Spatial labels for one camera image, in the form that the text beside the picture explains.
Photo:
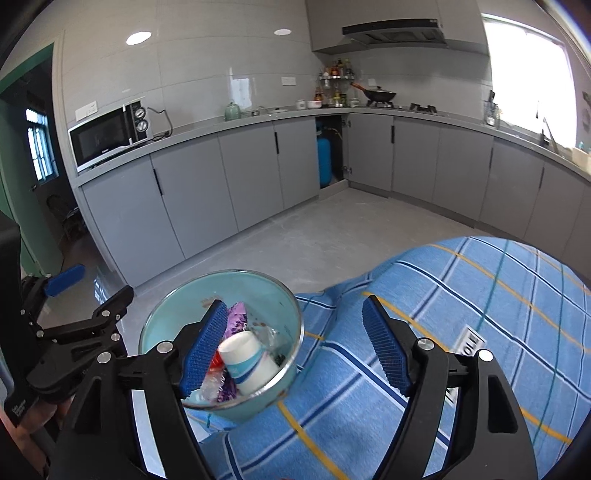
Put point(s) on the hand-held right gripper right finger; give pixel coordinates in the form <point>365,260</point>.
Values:
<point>385,346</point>

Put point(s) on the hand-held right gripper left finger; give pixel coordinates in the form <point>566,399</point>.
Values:
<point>205,350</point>

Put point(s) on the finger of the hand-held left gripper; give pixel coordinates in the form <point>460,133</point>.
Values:
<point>64,279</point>
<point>117,304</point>

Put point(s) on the red foam fruit net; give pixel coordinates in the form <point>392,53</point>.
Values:
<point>216,360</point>

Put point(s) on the white bowl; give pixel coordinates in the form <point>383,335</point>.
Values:
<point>247,362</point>
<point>314,104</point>

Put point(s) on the light teal plastic bin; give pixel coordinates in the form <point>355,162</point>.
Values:
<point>184,295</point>

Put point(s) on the clear red-printed plastic bag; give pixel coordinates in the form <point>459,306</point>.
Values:
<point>270,339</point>

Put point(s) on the person's left hand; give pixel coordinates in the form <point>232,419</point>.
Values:
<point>44,422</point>

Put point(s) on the dark chair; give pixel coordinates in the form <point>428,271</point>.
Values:
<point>67,219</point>

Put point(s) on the blue plaid tablecloth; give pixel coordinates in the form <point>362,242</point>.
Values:
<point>438,300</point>

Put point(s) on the green door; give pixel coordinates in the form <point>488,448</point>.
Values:
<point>18,207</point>

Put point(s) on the barred window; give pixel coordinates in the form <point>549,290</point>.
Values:
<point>41,145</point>

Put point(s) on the white microwave oven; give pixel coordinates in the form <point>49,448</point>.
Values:
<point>104,138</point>

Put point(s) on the grey lower kitchen cabinets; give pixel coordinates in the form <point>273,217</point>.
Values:
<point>249,170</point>

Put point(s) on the blue water tank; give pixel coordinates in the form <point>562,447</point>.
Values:
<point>324,161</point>

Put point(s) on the black wok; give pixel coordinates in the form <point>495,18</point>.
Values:
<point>381,94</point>

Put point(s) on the clear knife holder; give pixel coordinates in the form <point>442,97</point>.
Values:
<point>492,113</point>

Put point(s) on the metal spice rack with bottles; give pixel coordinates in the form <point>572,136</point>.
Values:
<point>334,83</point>

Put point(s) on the black kitchen faucet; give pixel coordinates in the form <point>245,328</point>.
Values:
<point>545,129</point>

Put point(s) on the white plastic basin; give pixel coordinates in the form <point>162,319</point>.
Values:
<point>582,158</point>

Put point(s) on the bright kitchen window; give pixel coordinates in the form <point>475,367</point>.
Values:
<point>526,78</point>

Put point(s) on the black range hood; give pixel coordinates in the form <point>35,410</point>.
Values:
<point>392,33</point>

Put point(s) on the grey upper cabinets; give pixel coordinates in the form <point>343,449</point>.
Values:
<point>332,23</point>

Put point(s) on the white wall socket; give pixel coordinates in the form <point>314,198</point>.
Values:
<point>87,110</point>

